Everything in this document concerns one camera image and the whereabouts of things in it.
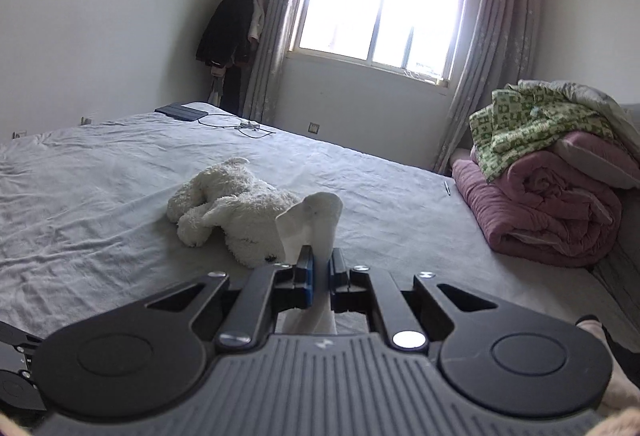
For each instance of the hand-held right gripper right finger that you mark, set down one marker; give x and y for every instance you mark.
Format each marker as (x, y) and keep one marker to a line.
(334, 281)

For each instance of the window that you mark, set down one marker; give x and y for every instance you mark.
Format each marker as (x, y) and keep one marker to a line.
(380, 0)

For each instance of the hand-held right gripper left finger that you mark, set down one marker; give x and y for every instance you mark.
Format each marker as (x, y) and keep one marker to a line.
(311, 281)

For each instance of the grey bed sheet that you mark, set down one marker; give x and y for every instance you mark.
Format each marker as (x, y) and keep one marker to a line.
(100, 196)

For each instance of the pink grey pillow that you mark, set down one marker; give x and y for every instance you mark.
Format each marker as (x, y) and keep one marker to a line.
(600, 160)

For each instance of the wall socket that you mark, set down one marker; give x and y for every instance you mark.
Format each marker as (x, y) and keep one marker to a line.
(313, 127)

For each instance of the folded beige garment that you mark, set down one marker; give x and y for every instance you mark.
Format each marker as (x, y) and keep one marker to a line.
(590, 328)

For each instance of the white bear print t-shirt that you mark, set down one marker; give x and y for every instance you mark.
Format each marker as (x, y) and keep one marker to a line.
(320, 216)

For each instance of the pink folded quilt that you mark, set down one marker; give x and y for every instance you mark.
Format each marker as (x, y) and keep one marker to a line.
(540, 211)

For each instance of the hanging dark coat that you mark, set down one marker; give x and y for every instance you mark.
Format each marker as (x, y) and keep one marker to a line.
(225, 25)

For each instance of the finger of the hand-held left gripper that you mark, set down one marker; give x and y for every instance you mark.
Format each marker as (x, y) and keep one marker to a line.
(17, 338)

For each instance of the white plush dog toy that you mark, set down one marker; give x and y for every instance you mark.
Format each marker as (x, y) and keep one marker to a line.
(225, 211)

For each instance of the hanging light clothes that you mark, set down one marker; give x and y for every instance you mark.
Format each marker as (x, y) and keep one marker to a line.
(256, 10)

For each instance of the green patterned blanket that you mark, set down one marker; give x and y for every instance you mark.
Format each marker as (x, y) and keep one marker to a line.
(520, 125)

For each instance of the dark tablet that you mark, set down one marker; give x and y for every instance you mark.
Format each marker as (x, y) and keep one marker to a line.
(180, 111)

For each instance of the grey patterned curtain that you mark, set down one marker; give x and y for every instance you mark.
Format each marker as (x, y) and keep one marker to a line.
(495, 40)
(270, 40)

